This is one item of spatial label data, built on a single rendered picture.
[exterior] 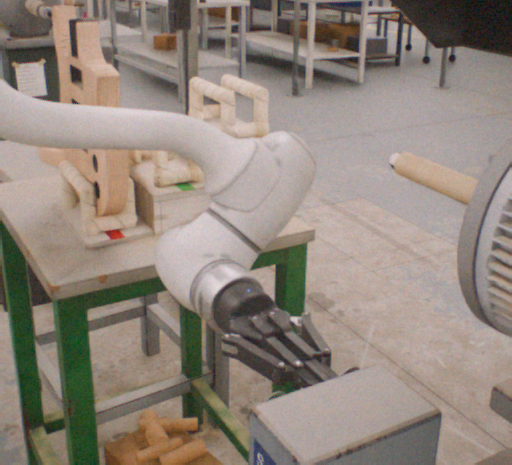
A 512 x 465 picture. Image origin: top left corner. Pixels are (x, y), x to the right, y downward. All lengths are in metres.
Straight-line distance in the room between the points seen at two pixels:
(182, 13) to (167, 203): 1.36
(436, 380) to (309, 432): 2.13
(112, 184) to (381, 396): 0.84
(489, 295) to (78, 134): 0.55
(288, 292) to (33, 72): 1.81
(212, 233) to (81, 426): 0.66
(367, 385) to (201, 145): 0.43
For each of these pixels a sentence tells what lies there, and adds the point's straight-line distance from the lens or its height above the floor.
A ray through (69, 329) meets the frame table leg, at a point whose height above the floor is 0.83.
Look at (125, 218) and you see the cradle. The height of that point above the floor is 0.97.
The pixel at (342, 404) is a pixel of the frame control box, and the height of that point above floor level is 1.12.
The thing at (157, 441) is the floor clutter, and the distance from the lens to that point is 2.13.
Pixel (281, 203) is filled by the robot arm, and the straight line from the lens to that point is 1.01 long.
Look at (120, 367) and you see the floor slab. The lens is 2.80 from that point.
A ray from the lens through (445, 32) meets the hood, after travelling 1.07.
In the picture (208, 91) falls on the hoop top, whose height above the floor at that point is 1.20.
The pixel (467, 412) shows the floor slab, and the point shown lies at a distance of 2.66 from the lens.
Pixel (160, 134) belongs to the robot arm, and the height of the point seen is 1.28.
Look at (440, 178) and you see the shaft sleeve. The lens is 0.91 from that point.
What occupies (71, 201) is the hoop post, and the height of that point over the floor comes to 0.96.
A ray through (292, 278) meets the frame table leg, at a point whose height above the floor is 0.82.
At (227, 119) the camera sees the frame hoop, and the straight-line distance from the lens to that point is 1.56.
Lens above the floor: 1.54
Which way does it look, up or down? 21 degrees down
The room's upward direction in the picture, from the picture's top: 1 degrees clockwise
